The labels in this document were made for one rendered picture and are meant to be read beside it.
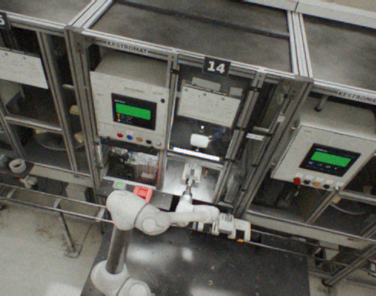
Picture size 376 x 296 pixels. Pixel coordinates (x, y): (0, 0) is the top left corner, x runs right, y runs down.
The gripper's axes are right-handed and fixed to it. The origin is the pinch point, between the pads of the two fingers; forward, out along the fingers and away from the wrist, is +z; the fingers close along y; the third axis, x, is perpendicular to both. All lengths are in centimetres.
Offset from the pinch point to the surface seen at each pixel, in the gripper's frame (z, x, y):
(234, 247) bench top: -31, -43, -32
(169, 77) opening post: -13, 21, 89
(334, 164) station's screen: -17, -75, 59
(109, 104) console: -14, 53, 64
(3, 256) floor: -54, 145, -101
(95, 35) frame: -13, 58, 103
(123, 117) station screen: -17, 45, 59
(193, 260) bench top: -49, -14, -32
